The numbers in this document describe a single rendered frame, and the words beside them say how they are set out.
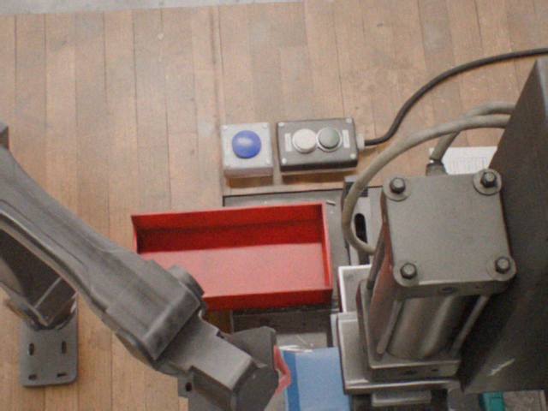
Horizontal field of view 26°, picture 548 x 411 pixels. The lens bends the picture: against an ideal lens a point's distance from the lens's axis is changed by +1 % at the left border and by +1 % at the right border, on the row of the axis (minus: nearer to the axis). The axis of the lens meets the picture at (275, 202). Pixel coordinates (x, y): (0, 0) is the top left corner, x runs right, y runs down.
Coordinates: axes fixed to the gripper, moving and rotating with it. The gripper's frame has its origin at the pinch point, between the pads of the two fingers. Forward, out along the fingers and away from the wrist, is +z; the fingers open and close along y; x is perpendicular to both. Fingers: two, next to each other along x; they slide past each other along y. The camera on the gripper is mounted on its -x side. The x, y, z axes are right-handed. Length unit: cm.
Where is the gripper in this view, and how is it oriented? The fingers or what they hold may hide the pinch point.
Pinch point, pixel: (273, 378)
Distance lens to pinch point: 132.0
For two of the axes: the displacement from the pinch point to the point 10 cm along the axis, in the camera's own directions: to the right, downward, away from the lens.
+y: 8.6, -2.3, -4.5
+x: -0.6, -9.3, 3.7
